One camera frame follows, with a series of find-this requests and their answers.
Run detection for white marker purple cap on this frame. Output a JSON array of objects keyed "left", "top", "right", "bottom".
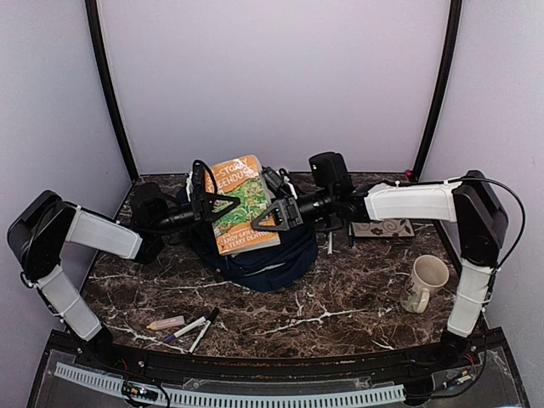
[{"left": 164, "top": 314, "right": 215, "bottom": 343}]

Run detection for green Storey Treehouse book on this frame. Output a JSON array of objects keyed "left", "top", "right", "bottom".
[{"left": 206, "top": 155, "right": 281, "bottom": 256}]

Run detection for white marker black cap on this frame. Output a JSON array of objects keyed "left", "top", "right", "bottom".
[{"left": 188, "top": 308, "right": 219, "bottom": 354}]

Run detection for black corner frame post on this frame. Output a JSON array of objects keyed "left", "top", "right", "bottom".
[
  {"left": 411, "top": 0, "right": 462, "bottom": 181},
  {"left": 84, "top": 0, "right": 139, "bottom": 183}
]

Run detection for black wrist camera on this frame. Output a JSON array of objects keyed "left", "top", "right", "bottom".
[
  {"left": 186, "top": 159, "right": 207, "bottom": 201},
  {"left": 262, "top": 167, "right": 298, "bottom": 199}
]

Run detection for black front table rail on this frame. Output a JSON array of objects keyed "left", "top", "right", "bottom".
[{"left": 46, "top": 329, "right": 507, "bottom": 386}]

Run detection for white marker blue cap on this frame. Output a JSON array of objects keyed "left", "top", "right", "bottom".
[{"left": 348, "top": 223, "right": 354, "bottom": 248}]

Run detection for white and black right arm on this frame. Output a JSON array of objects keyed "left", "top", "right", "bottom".
[{"left": 251, "top": 151, "right": 508, "bottom": 369}]

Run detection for cream ceramic mug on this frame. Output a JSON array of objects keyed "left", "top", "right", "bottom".
[{"left": 400, "top": 255, "right": 450, "bottom": 314}]

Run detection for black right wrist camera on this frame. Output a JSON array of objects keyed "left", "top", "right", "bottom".
[{"left": 262, "top": 167, "right": 298, "bottom": 199}]

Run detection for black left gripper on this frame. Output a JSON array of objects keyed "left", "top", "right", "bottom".
[{"left": 151, "top": 191, "right": 240, "bottom": 236}]

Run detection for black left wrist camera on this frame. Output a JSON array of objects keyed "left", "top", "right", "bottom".
[{"left": 186, "top": 159, "right": 207, "bottom": 201}]

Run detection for floral patterned notebook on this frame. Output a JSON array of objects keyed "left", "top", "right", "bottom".
[{"left": 351, "top": 218, "right": 415, "bottom": 238}]

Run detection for navy blue student backpack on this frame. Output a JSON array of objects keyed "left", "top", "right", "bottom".
[{"left": 186, "top": 224, "right": 319, "bottom": 292}]

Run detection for white marker red cap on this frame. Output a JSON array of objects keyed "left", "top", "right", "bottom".
[{"left": 326, "top": 231, "right": 333, "bottom": 258}]

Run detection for black left corner frame post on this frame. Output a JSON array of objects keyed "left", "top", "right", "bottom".
[{"left": 84, "top": 0, "right": 139, "bottom": 183}]

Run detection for black right corner frame post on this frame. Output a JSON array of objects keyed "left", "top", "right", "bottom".
[{"left": 411, "top": 0, "right": 462, "bottom": 181}]

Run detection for grey slotted cable duct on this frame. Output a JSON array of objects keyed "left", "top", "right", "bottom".
[{"left": 54, "top": 363, "right": 405, "bottom": 407}]

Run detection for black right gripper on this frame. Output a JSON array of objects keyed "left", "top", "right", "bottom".
[{"left": 251, "top": 187, "right": 336, "bottom": 231}]

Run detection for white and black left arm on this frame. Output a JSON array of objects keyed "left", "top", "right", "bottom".
[{"left": 7, "top": 183, "right": 241, "bottom": 371}]

